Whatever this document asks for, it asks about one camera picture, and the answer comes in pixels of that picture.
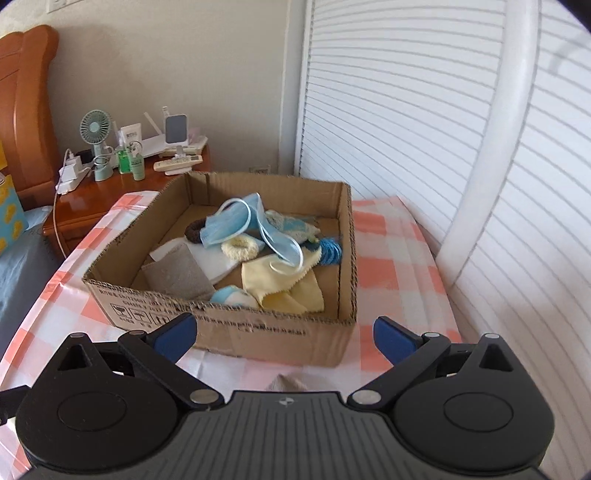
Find grey fabric swatch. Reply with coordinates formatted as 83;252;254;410
265;375;311;393

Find blue face mask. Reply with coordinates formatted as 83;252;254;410
256;215;305;278
203;193;266;247

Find white folded cloth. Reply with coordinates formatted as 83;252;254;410
150;237;245;282

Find burlap pouch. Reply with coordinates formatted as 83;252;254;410
141;244;217;301

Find white phone stand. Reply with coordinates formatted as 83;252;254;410
161;107;190;155

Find pink checkered tablecloth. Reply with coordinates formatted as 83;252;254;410
0;194;462;480

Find light blue small sock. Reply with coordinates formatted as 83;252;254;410
209;285;260;309

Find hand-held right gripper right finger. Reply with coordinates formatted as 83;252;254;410
346;316;515;409

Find white charger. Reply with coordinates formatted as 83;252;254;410
59;152;81;183

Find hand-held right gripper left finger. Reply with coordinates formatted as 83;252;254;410
48;313;220;409

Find wooden headboard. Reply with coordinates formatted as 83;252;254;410
0;25;61;208

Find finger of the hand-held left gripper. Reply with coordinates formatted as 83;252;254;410
0;388;29;423

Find green desk fan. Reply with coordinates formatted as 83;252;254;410
79;109;114;182

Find blue pillow yellow print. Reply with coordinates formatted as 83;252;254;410
0;173;28;254

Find cream hair scrunchie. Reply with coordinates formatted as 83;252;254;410
221;234;263;263

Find white cable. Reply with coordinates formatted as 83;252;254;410
52;189;65;259

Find wooden nightstand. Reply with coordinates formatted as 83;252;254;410
41;143;213;259

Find patterned fabric pouch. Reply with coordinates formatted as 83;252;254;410
264;209;322;244

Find brown hair scrunchie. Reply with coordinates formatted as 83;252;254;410
184;218;211;244

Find yellow cloth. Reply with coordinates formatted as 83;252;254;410
240;251;324;315

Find cardboard box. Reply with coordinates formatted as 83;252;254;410
82;171;358;368

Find white power strip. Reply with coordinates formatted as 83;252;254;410
55;168;90;195

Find blue-grey blanket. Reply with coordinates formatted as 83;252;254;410
0;205;63;356

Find white remote control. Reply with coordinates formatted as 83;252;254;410
153;154;204;172

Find white curved pole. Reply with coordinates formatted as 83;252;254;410
436;0;541;291

